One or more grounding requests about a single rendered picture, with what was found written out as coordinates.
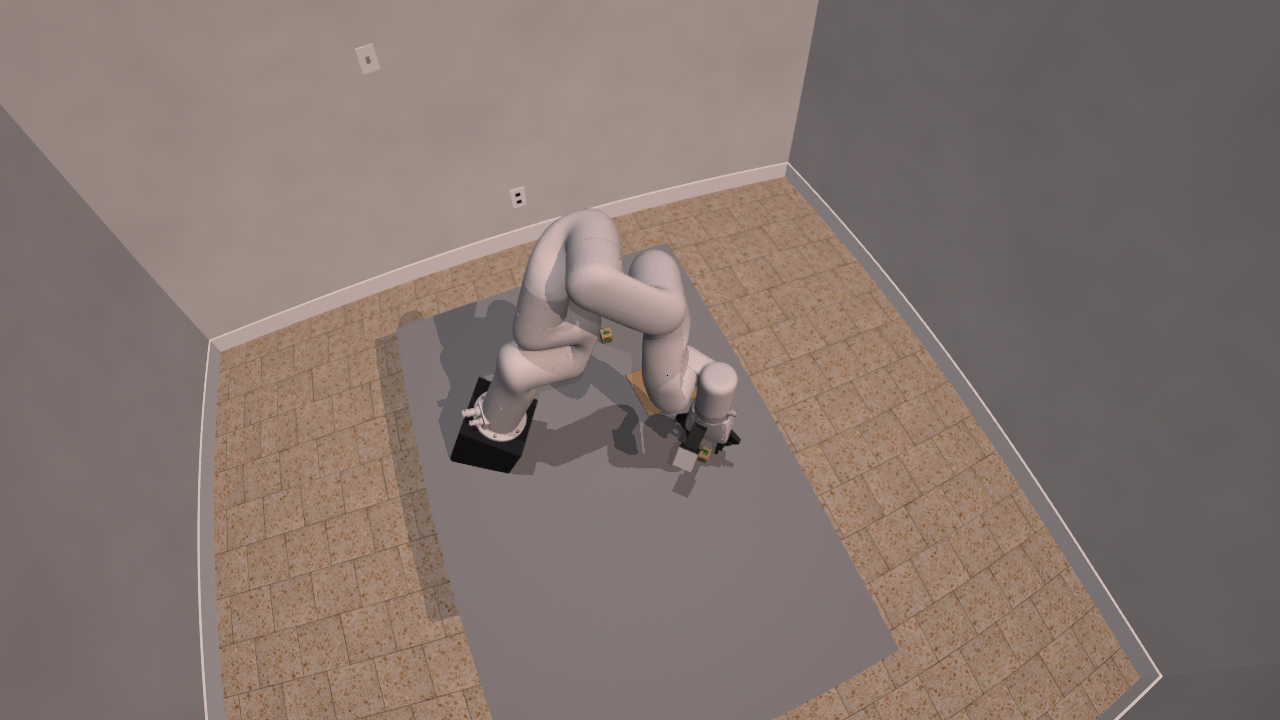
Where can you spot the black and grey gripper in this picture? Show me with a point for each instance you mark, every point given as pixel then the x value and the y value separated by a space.
pixel 721 433

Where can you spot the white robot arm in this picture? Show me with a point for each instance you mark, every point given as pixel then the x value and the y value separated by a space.
pixel 551 346

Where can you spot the tan square mat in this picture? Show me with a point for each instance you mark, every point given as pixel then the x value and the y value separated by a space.
pixel 636 381

